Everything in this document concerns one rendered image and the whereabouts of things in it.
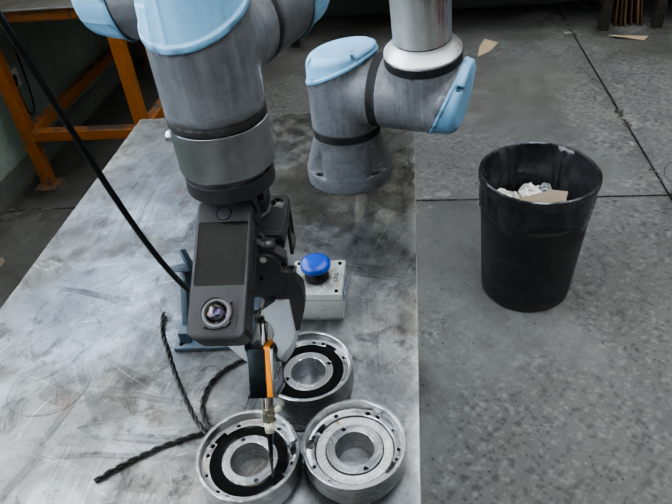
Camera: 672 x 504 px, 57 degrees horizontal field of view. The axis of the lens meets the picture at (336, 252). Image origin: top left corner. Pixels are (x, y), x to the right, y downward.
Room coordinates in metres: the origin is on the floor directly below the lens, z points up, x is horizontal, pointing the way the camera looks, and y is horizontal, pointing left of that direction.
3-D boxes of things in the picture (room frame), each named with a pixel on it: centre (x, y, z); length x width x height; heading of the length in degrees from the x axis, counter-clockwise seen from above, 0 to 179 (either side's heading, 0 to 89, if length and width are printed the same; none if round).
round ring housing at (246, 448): (0.37, 0.11, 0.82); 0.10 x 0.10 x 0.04
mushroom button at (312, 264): (0.63, 0.03, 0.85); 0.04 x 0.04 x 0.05
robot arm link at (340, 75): (0.96, -0.05, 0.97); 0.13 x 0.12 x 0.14; 63
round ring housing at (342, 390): (0.48, 0.05, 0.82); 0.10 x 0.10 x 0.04
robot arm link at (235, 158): (0.43, 0.08, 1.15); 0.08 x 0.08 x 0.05
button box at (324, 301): (0.63, 0.03, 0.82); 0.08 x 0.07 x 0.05; 171
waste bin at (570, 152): (1.48, -0.60, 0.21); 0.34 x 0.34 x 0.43
